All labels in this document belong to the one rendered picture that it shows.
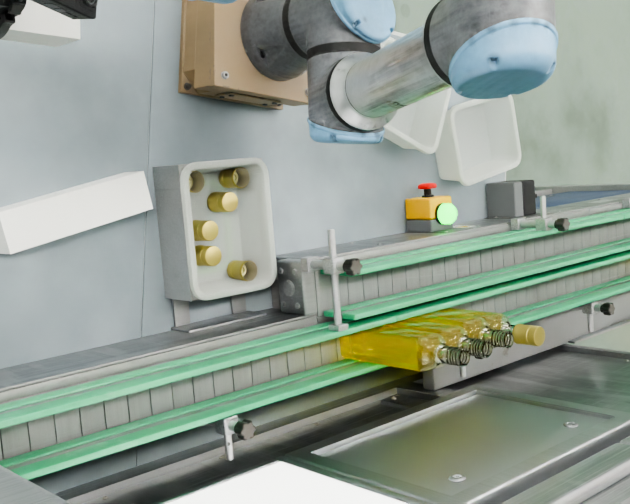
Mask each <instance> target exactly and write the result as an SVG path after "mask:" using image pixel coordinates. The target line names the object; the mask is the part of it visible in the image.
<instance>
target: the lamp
mask: <svg viewBox="0 0 630 504"><path fill-rule="evenodd" d="M456 218H457V210H456V208H455V206H453V205H452V204H450V203H440V204H438V205H437V207H436V209H435V219H436V221H437V222H438V223H439V224H440V225H446V224H452V223H453V222H454V221H455V220H456Z"/></svg>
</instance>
